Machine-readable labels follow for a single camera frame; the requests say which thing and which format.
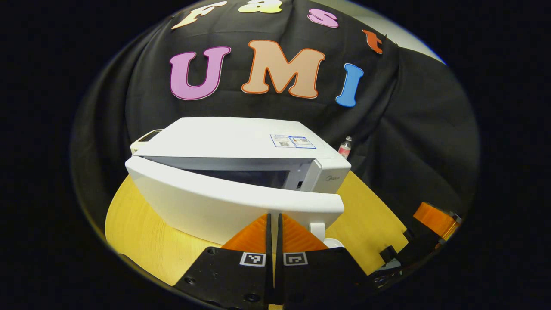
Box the white toaster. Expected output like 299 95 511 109
130 129 163 155

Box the black backdrop cloth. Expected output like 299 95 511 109
71 0 480 242

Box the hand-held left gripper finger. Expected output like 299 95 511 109
275 213 379 308
174 213 274 308

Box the small bottle with pink label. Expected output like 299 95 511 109
338 136 353 160

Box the white microwave oven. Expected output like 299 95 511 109
125 116 352 246

